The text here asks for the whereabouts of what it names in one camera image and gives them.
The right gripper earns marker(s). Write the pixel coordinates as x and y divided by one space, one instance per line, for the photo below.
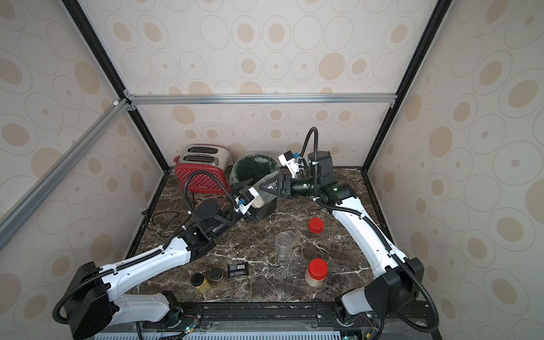
285 185

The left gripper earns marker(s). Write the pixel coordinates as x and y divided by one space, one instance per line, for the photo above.
248 218

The red-lid oatmeal jar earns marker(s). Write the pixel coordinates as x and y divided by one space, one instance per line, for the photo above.
261 198
316 272

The small red jar lid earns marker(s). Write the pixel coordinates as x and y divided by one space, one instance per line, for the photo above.
316 225

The clear oatmeal jar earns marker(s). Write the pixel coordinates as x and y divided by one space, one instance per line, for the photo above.
284 244

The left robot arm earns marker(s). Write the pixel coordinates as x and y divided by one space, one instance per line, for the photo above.
98 296

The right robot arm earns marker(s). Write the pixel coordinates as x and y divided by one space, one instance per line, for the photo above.
397 279

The small black box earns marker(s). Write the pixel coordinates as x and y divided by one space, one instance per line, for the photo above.
238 270

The yellow spice jar black lid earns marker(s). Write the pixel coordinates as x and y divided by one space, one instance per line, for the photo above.
200 283

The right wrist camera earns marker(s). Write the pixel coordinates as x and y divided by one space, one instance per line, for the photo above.
320 166

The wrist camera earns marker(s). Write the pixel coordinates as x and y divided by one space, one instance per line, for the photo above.
241 209
320 166

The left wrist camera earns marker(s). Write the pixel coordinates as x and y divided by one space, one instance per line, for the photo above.
241 209

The horizontal aluminium rail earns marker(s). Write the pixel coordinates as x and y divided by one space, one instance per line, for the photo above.
273 99

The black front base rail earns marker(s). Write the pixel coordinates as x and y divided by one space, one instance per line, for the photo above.
255 316

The left diagonal aluminium rail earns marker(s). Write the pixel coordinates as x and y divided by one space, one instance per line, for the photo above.
21 212

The right black frame post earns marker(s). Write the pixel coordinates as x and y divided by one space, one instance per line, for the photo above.
429 33

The black frame post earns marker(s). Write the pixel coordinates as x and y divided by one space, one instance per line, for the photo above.
429 33
92 40

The left black frame post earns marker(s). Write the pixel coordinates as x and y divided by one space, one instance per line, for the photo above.
92 40

